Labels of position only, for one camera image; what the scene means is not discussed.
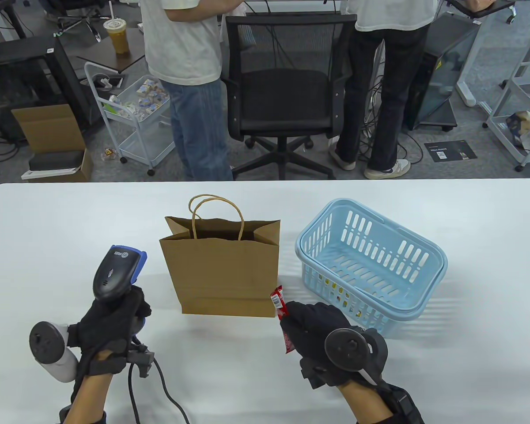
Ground person's right hand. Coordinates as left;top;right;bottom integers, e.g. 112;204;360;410
279;301;387;389

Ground person's left hand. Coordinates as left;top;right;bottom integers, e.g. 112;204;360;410
68;285;152;376

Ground red instant coffee powder package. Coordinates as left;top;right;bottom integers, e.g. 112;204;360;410
270;285;294;354

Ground yellow instant coffee powder package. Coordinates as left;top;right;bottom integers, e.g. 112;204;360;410
318;274;363;318

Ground brown paper bag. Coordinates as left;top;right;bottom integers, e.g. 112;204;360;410
159;194;281;318

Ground person's right forearm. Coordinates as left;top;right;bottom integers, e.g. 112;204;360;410
338;380;394;424

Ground person's left forearm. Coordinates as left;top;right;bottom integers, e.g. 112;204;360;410
64;375;113;424

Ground black and white right controller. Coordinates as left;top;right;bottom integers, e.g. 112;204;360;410
325;328;388;385

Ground black and white controller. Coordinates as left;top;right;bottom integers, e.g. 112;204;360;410
325;328;388;385
30;322;79;383

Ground black and white left controller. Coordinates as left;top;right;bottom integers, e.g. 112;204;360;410
30;322;79;383

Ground light blue plastic basket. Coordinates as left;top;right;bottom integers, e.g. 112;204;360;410
295;198;448;339

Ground white rolling cart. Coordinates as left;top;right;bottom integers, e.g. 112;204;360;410
84;61;177;176

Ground open cardboard box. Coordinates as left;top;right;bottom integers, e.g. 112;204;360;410
11;104;93;182

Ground black leaflet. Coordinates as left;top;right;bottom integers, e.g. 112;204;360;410
424;140;478;164

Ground black mesh office chair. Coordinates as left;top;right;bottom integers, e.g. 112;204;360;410
224;13;357;181

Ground pile of snack packets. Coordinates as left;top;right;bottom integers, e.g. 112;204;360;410
135;77;170;113

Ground dark side table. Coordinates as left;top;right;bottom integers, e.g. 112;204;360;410
76;29;146;75

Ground plastic drink cup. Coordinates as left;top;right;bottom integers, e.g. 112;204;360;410
103;18;130;55

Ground black computer tower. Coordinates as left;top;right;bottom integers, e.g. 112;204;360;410
406;12;482;132

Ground heap of colourful bags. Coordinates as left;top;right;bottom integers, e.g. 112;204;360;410
506;110;530;170

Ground grey office chair base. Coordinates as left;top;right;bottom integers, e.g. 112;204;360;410
44;0;111;42

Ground black cable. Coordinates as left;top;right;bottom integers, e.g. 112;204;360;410
127;358;190;424

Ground tangle of black cables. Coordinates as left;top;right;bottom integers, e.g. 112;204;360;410
358;79;424;166

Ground white wire cart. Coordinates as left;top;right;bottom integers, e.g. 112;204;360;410
482;57;530;173

